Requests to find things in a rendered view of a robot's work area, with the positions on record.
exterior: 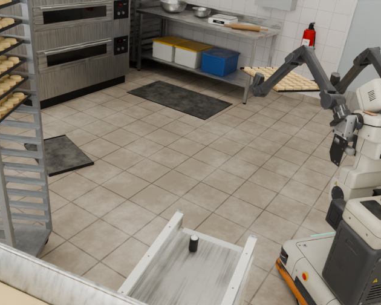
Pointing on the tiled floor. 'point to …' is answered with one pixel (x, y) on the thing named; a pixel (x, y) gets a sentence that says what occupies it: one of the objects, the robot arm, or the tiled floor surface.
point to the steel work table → (184, 17)
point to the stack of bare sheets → (61, 155)
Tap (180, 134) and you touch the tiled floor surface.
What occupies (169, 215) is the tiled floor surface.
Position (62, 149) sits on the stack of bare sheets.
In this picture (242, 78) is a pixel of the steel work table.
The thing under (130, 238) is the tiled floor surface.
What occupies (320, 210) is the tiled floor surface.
